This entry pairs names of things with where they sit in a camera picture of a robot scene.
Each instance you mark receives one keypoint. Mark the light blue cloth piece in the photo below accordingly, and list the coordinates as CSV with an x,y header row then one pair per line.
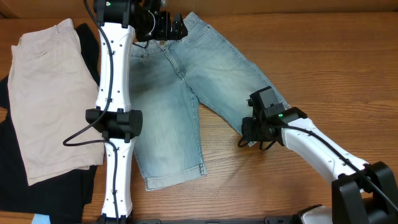
x,y
41,219

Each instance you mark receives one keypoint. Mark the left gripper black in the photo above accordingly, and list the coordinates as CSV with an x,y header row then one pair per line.
x,y
175,26

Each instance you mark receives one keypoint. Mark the black garment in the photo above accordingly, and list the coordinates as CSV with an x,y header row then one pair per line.
x,y
63,197

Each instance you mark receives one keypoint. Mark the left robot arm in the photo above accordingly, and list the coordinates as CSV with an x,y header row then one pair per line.
x,y
120,23

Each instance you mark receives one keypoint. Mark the beige shorts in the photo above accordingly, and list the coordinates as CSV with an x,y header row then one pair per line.
x,y
50,88

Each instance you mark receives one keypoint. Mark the light blue denim shorts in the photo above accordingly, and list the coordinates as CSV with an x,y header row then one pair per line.
x,y
168,81

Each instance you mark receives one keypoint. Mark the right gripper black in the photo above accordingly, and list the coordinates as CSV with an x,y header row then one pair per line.
x,y
249,131

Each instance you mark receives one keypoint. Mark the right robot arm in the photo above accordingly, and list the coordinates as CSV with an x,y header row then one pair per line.
x,y
361,192

